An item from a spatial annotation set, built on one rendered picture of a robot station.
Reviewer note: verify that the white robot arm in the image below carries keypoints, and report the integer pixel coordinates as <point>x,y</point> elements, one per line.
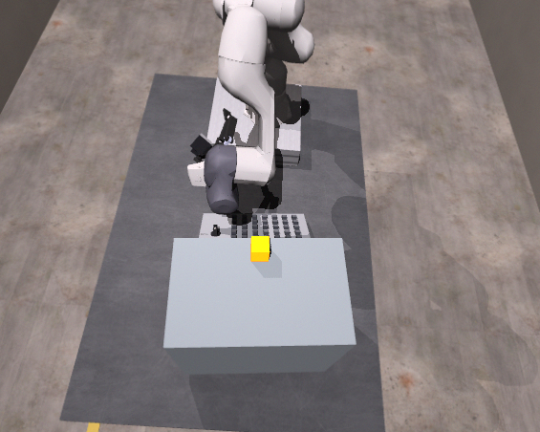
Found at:
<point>246,44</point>

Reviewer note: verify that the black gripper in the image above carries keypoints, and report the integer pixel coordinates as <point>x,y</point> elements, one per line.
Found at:
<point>226,135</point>

